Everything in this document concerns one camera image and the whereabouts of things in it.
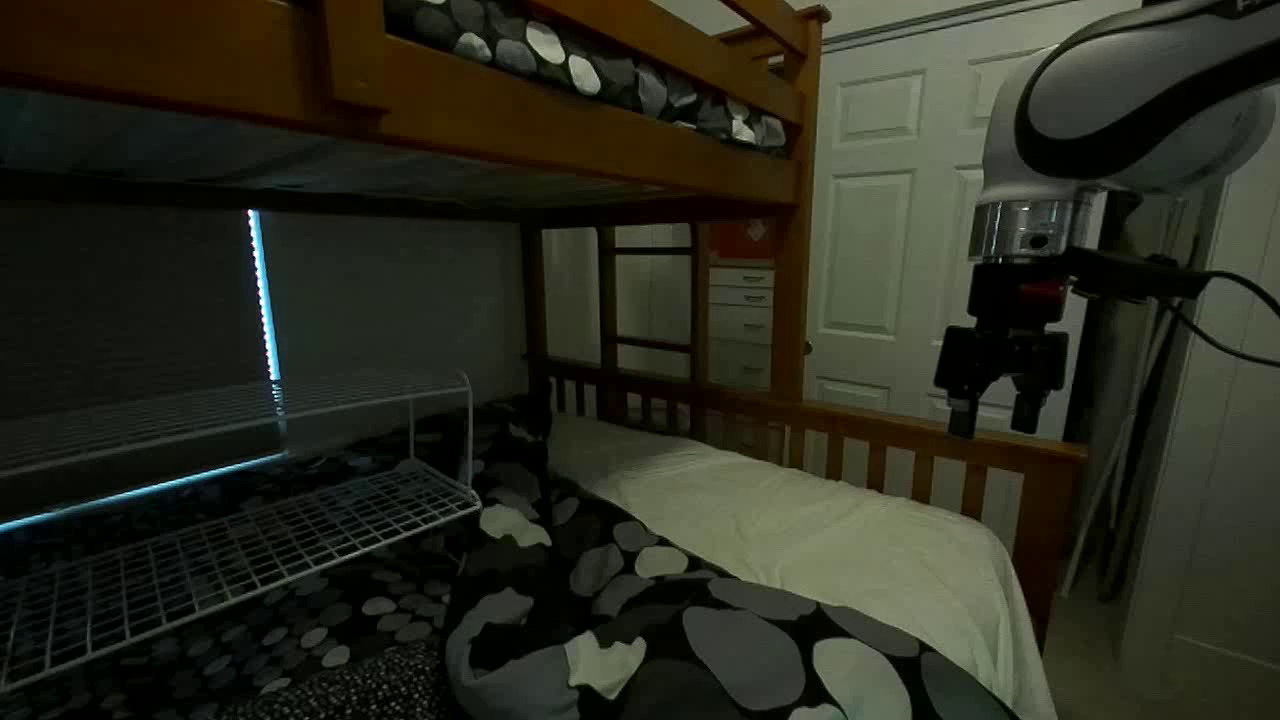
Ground wooden bunk bed frame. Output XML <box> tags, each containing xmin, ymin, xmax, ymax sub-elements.
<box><xmin>0</xmin><ymin>0</ymin><xmax>1092</xmax><ymax>645</ymax></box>

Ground wooden bed ladder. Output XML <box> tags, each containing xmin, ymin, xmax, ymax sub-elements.
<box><xmin>596</xmin><ymin>215</ymin><xmax>711</xmax><ymax>397</ymax></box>

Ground red box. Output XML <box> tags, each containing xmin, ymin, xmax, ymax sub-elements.
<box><xmin>702</xmin><ymin>211</ymin><xmax>779</xmax><ymax>267</ymax></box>

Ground dark window blind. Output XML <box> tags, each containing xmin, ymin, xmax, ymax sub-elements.
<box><xmin>0</xmin><ymin>201</ymin><xmax>291</xmax><ymax>526</ymax></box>

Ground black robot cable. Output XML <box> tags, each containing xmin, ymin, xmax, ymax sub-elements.
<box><xmin>1155</xmin><ymin>264</ymin><xmax>1280</xmax><ymax>375</ymax></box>

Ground pebble print bunk bedding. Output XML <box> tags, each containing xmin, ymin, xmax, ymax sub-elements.
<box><xmin>378</xmin><ymin>0</ymin><xmax>793</xmax><ymax>150</ymax></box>

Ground white mattress sheet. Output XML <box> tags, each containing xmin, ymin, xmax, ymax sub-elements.
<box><xmin>539</xmin><ymin>408</ymin><xmax>1059</xmax><ymax>720</ymax></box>

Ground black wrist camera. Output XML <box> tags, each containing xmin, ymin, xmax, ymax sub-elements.
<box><xmin>1059</xmin><ymin>244</ymin><xmax>1206</xmax><ymax>302</ymax></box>

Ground white drawer unit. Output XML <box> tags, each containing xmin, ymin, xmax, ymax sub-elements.
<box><xmin>702</xmin><ymin>260</ymin><xmax>779</xmax><ymax>397</ymax></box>

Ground black large pebble print duvet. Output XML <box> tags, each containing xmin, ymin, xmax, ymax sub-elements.
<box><xmin>440</xmin><ymin>450</ymin><xmax>1022</xmax><ymax>720</ymax></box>

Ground black small pebble print sheet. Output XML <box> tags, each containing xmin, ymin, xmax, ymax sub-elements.
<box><xmin>0</xmin><ymin>405</ymin><xmax>553</xmax><ymax>720</ymax></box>

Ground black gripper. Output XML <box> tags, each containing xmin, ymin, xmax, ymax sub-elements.
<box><xmin>932</xmin><ymin>256</ymin><xmax>1077</xmax><ymax>443</ymax></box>

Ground white wire shelf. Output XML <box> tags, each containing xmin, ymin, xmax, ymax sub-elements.
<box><xmin>0</xmin><ymin>375</ymin><xmax>486</xmax><ymax>694</ymax></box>

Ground white leaning poles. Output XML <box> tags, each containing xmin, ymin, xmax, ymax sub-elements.
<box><xmin>1059</xmin><ymin>197</ymin><xmax>1211</xmax><ymax>609</ymax></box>

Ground white panel door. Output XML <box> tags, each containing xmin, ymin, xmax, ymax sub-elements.
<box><xmin>800</xmin><ymin>9</ymin><xmax>1134</xmax><ymax>449</ymax></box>

